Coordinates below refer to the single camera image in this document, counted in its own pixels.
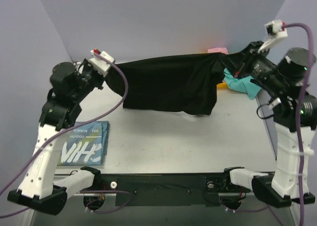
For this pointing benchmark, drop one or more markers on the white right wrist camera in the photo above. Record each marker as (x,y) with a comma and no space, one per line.
(275,34)

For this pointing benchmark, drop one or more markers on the black t shirt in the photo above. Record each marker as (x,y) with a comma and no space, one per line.
(182,83)

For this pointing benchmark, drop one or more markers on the pink t shirt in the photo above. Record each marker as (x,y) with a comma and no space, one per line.
(218,50)

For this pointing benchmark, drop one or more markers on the teal t shirt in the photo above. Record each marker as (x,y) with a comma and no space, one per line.
(243,85)

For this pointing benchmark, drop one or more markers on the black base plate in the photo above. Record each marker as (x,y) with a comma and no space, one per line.
(171,189)

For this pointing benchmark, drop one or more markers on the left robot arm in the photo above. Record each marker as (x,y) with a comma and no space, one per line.
(58,115)

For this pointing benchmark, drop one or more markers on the aluminium front rail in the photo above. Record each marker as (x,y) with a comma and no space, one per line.
(73,185)

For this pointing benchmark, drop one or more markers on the yellow plastic bin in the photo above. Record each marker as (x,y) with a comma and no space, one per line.
(222,85)

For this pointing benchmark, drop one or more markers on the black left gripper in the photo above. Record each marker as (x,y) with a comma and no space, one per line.
(93,75)

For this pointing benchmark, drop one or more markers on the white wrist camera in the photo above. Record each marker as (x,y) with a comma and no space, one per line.
(275,34)
(98,63)

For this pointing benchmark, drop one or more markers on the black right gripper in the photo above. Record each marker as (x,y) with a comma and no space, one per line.
(246,56)

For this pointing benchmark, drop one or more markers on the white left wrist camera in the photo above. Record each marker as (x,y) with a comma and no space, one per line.
(98,63)

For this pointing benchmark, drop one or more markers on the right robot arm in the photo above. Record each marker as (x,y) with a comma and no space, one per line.
(295,122)

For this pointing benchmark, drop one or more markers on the folded light blue t shirt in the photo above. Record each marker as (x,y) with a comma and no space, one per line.
(86,145)

